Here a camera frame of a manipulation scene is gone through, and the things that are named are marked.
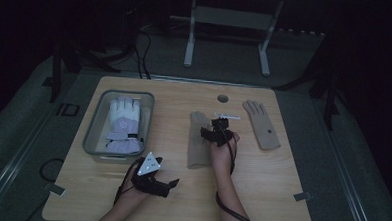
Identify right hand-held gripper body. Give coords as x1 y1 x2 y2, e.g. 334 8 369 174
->
212 112 242 149

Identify white and lavender ski glove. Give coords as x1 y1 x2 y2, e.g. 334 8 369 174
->
103 95 145 155

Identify person's right hand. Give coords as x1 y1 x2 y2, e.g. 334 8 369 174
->
208 132 241 175

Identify right hand-held gripper black cable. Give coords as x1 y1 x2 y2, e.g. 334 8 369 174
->
213 132 268 221

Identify black tripod stand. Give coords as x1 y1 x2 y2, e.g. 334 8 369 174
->
41 33 123 107

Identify clear plastic bin grey rim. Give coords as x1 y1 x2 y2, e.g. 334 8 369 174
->
82 88 156 166

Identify left hand-held gripper black cable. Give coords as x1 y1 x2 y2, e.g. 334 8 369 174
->
113 156 144 206

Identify grey tape piece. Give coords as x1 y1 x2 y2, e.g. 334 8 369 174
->
42 182 68 198
292 191 314 203

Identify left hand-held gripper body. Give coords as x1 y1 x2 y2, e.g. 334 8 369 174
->
130 150 172 198

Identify person's left hand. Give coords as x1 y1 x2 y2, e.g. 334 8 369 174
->
118 176 151 207

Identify white metal stand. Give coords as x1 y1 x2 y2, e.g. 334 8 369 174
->
183 0 285 78

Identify hand-held gripper black cable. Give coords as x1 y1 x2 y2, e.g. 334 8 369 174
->
213 132 268 221
113 156 144 206

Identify black looped cable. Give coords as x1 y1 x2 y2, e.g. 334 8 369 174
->
38 157 66 185

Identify black rectangular floor frame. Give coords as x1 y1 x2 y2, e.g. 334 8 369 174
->
56 101 81 117

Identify beige knit glove dark button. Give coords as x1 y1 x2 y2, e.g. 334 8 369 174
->
239 99 283 152

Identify black floor cables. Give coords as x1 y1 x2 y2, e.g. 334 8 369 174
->
130 29 154 81

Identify black metal stand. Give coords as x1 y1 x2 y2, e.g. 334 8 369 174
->
272 27 346 132

